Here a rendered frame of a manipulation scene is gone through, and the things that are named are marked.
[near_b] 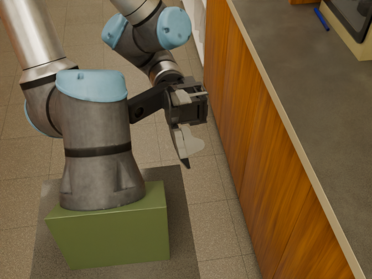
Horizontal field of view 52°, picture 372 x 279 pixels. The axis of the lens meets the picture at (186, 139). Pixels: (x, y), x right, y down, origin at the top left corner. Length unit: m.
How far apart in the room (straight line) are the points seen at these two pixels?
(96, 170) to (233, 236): 1.31
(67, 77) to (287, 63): 0.76
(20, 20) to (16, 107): 1.91
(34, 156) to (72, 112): 1.67
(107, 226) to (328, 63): 0.87
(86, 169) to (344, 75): 0.85
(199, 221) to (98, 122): 1.34
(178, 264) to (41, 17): 0.53
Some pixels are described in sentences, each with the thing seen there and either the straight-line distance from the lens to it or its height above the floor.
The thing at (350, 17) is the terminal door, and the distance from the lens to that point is 1.33.
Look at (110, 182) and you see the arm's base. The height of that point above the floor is 1.14.
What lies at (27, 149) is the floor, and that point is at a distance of 2.36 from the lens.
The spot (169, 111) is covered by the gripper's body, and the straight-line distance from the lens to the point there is 0.75.
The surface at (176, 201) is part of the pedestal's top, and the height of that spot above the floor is 0.94.
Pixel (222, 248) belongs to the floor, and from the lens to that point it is 1.84.
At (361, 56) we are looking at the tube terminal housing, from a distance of 1.30.
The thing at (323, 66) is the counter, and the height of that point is 0.94.
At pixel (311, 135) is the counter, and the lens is 1.02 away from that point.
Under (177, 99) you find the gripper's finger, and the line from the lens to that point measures 0.68.
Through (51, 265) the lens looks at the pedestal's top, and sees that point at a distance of 0.82.
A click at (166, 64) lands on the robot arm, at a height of 1.14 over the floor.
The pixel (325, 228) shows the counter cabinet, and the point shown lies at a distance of 1.02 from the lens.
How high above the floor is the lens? 1.65
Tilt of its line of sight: 48 degrees down
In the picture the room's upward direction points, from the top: straight up
